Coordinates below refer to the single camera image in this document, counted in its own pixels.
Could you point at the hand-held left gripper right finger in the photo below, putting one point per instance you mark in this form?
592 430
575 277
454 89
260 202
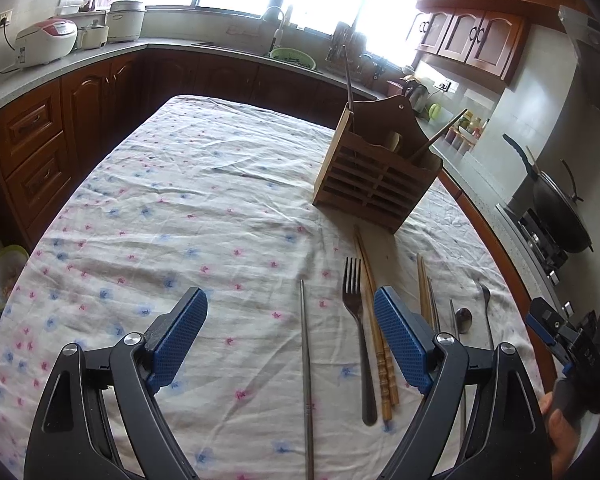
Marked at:
405 340

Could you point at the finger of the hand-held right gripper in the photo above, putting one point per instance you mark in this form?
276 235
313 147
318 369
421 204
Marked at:
547 312

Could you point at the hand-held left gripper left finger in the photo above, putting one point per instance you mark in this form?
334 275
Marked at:
180 340

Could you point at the ribbed wooden chopstick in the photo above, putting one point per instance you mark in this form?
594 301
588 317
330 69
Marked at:
383 365
391 365

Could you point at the wooden utensil holder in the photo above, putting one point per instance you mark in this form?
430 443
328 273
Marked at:
375 185

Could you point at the person's right hand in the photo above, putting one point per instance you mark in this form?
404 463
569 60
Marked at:
562 440

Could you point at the dark metal fork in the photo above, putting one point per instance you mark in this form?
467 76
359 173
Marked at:
360 340

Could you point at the short wooden chopstick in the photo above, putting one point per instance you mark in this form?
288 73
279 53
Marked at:
422 285
427 295

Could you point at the small metal spoon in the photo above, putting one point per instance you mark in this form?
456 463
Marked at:
463 321

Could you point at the long metal spoon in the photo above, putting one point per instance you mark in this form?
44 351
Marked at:
485 294

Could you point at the gas stove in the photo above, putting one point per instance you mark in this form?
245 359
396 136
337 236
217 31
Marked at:
535 240

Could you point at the black wok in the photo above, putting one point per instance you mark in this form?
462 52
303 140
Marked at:
560 210

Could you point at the floral white tablecloth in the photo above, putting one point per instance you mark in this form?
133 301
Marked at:
180 210

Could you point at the wooden spatula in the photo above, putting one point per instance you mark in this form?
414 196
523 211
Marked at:
530 155

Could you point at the green bowl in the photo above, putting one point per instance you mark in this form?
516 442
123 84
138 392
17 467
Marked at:
5 277

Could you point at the seasoning jar set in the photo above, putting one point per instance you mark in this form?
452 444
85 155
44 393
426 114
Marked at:
460 139

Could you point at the wooden spoon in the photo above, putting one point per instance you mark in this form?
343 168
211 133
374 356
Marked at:
394 141

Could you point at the condiment bottles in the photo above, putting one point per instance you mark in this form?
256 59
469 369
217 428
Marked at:
475 124

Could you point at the plain wooden chopstick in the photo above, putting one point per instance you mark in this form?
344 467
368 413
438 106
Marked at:
437 135

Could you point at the green plastic cup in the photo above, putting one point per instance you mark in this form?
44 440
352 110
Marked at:
434 111

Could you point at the steel electric kettle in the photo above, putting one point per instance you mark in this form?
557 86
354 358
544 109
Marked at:
416 92

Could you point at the wooden lower cabinets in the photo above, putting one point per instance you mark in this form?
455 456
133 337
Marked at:
90 100

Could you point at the wooden cabinets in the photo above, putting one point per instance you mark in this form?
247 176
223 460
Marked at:
90 100
480 35

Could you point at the range hood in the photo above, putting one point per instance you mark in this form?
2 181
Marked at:
592 60

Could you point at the dark long chopstick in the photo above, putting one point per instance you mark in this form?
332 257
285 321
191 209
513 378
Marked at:
348 80

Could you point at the wooden upper cabinets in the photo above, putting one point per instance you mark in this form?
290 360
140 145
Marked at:
480 35

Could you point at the metal dish rack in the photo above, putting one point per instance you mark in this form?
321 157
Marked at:
352 52

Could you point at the kitchen sink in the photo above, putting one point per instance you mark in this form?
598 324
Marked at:
250 49

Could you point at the grey kitchen countertop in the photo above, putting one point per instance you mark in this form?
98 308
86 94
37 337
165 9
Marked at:
80 57

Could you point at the green colander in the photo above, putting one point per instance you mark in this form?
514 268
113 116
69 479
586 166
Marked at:
292 56

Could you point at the large white rice cooker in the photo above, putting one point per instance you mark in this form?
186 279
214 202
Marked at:
125 20

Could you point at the white and pink rice cooker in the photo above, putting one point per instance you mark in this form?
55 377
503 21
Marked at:
45 40

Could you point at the chrome kitchen faucet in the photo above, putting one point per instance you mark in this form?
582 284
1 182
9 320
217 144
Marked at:
280 25

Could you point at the small wall outlet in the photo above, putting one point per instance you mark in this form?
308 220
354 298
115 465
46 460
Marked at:
445 85

